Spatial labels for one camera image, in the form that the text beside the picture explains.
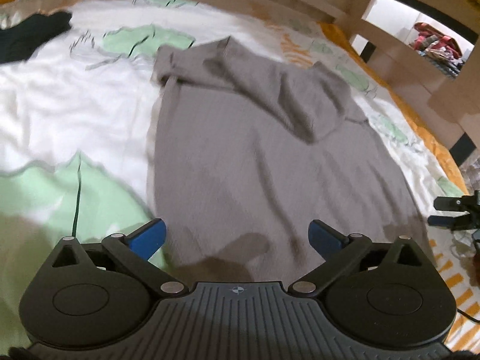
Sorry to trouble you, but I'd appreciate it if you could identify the grey knit sweater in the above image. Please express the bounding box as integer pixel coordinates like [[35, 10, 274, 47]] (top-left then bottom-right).
[[153, 37, 429, 284]]

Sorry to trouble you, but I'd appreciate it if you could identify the white leaf-print duvet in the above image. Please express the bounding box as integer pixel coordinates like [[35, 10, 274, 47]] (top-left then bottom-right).
[[1, 0, 479, 352]]

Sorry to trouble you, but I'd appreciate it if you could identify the red patterned fabric pile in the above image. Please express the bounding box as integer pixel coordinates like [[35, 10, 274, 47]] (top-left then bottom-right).
[[409, 22, 465, 79]]

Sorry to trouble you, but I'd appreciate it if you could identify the black garment on bed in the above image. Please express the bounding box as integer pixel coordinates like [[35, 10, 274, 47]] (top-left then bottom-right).
[[1, 11, 72, 64]]

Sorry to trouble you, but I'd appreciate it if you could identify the white wooden bed frame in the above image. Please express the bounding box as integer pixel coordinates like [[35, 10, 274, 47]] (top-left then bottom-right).
[[55, 0, 480, 166]]

